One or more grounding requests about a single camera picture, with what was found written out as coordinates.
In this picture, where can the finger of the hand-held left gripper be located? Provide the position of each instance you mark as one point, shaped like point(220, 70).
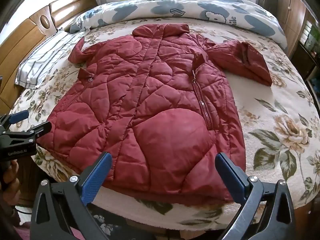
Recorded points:
point(42, 128)
point(19, 116)

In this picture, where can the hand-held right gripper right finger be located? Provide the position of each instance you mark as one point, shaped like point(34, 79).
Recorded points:
point(232, 180)

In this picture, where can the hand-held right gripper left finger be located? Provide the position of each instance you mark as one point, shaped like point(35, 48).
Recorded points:
point(97, 178)

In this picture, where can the red quilted jacket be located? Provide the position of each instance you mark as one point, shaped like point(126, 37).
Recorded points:
point(150, 92)

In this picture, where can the person's left hand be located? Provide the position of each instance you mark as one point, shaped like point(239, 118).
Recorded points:
point(10, 176)

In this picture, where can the striped pillow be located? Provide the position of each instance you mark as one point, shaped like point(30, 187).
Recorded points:
point(45, 57)

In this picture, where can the wooden bed headboard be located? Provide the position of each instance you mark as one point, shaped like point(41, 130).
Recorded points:
point(22, 37)

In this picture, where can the floral bed blanket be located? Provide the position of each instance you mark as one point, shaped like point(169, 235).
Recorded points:
point(262, 92)

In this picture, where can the cluttered storage shelf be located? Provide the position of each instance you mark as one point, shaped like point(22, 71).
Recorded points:
point(311, 37)

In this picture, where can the blue and white printed duvet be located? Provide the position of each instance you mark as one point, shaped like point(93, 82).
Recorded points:
point(200, 7)

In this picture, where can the wooden cabinet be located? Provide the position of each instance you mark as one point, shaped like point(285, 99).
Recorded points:
point(287, 7)

